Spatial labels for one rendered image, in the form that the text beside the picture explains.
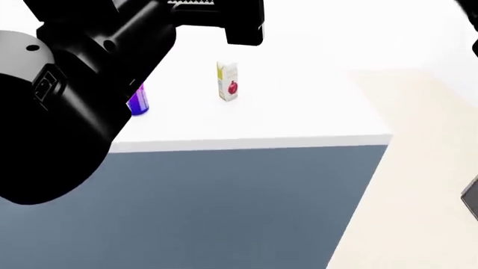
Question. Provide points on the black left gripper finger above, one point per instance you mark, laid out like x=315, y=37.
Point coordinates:
x=244, y=36

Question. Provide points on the white-topped blue-grey counter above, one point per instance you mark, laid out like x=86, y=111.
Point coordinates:
x=231, y=201

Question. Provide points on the white pomegranate juice carton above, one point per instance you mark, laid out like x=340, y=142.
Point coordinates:
x=228, y=81

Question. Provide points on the purple drink bottle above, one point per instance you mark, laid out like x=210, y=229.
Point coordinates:
x=139, y=102

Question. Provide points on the dark grey flat panel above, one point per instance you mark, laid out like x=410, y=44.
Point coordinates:
x=471, y=199

